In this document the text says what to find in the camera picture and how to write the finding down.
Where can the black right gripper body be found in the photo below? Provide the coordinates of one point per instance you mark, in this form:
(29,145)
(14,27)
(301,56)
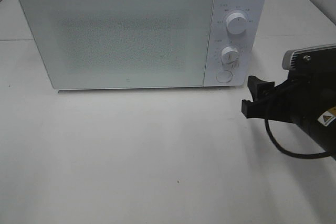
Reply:
(308,102)

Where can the white timer knob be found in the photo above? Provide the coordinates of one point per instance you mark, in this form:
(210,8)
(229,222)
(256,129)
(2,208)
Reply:
(229,55)

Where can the round white door-release button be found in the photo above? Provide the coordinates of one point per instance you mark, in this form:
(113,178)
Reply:
(224,76)

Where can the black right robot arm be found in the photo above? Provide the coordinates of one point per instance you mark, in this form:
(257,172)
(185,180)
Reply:
(324,138)

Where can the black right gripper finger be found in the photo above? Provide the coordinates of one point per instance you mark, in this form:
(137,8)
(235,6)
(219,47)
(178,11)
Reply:
(259,88)
(254,109)

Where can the upper white power knob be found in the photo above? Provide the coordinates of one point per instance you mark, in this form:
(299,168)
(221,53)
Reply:
(236,22)

